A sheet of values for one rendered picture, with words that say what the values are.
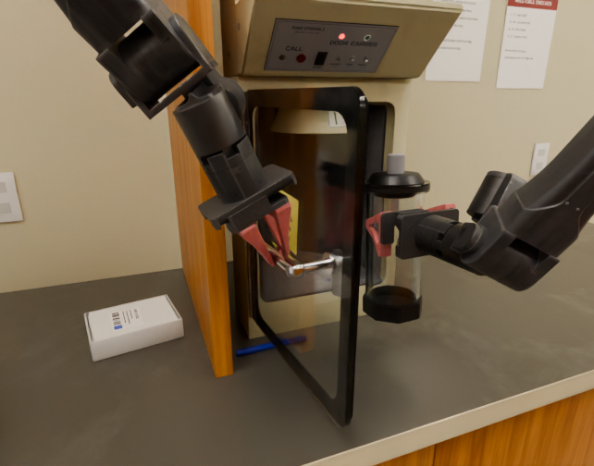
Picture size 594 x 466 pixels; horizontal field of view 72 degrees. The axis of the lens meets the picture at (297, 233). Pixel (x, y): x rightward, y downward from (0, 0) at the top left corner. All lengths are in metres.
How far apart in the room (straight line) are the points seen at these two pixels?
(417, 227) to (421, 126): 0.80
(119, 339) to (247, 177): 0.47
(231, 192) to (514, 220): 0.28
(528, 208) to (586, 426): 0.66
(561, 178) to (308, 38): 0.38
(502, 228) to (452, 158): 1.03
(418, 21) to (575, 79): 1.19
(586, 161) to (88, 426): 0.68
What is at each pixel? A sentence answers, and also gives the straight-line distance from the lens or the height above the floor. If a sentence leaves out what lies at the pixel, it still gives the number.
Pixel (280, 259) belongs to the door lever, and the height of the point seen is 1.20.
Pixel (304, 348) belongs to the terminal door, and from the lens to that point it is 0.59.
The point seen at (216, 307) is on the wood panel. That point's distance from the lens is 0.66.
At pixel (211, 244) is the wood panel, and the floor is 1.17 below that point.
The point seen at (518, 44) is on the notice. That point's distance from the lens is 1.62.
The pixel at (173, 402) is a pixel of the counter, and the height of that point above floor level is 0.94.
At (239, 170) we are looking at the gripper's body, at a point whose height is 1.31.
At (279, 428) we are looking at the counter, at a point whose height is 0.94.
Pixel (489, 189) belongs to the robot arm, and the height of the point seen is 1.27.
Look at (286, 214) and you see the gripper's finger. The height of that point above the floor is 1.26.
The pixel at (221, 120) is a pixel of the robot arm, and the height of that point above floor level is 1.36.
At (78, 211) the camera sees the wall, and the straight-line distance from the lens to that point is 1.14.
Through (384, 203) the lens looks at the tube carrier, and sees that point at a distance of 0.65.
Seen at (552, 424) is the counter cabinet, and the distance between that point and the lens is 0.96.
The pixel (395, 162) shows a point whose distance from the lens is 0.67.
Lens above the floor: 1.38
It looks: 19 degrees down
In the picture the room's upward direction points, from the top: straight up
